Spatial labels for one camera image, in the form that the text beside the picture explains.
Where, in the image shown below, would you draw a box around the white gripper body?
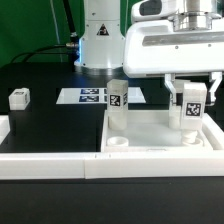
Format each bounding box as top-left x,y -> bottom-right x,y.
123,0 -> 224,78

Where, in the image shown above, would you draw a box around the white square table top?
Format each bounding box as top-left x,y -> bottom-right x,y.
101,110 -> 224,152

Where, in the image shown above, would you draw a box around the white U-shaped obstacle fence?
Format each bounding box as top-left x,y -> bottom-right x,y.
0,115 -> 224,180

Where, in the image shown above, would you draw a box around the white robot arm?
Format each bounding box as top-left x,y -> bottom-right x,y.
76,0 -> 224,105

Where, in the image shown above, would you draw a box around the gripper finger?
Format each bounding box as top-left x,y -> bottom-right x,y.
206,71 -> 223,106
164,74 -> 182,106

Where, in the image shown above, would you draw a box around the white marker sheet with tags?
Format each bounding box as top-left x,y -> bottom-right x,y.
56,87 -> 145,105

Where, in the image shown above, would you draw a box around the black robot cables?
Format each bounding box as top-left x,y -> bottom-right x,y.
9,0 -> 81,73

